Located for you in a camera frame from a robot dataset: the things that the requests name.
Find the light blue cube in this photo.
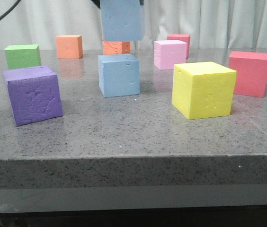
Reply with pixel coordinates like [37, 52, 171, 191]
[98, 54, 140, 97]
[100, 0, 145, 42]

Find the dented orange foam cube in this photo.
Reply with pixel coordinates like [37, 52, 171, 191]
[102, 36, 131, 55]

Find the purple foam cube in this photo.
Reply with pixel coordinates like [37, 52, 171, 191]
[3, 66, 63, 126]

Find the black cable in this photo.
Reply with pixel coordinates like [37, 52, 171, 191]
[0, 0, 21, 35]

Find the small far red cube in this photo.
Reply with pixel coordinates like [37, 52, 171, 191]
[167, 34, 190, 59]

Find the green foam cube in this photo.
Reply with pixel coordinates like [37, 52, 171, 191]
[4, 44, 41, 70]

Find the large red foam cube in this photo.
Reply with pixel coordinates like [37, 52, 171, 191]
[228, 51, 267, 97]

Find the pink foam cube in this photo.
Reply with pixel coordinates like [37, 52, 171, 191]
[153, 40, 187, 70]

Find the smooth orange foam cube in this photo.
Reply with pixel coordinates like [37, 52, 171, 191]
[55, 35, 83, 59]

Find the yellow foam cube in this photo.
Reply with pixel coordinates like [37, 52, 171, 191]
[172, 61, 237, 120]

